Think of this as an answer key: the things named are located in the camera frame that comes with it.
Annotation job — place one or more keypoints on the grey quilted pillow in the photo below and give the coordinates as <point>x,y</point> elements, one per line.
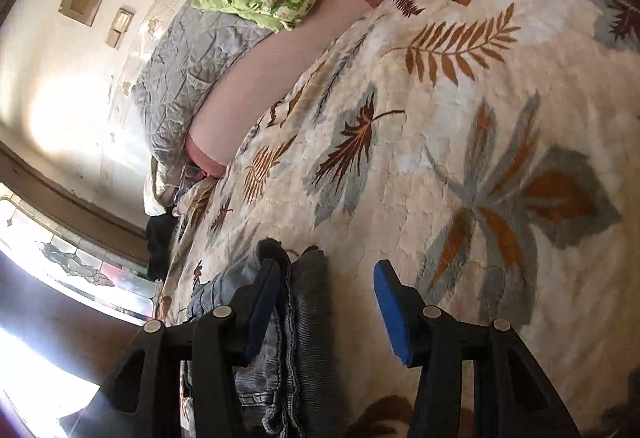
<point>175,72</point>

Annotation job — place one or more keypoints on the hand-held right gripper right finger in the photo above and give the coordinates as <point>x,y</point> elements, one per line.
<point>396,313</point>

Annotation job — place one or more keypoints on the purple patterned cloth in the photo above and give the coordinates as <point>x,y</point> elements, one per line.
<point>189,180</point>

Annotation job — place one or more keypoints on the leaf print blanket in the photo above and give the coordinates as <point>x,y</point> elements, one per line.
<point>450,117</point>

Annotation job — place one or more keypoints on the wooden stained glass door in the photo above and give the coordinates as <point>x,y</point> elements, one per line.
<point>75,318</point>

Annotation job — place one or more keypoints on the white pillow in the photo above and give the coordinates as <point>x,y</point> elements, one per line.
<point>156,188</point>

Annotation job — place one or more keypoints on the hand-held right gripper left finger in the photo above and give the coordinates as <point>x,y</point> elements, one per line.
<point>264,308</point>

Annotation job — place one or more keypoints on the pink bolster cushion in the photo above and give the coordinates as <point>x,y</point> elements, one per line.
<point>250,82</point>

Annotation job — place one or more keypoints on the black cloth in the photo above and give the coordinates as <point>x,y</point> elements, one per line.
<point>159,248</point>

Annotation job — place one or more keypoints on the gold wall switch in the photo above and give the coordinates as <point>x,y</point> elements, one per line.
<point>115,38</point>
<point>125,19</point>

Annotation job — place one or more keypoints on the blue denim pants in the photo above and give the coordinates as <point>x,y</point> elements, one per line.
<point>310,343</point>

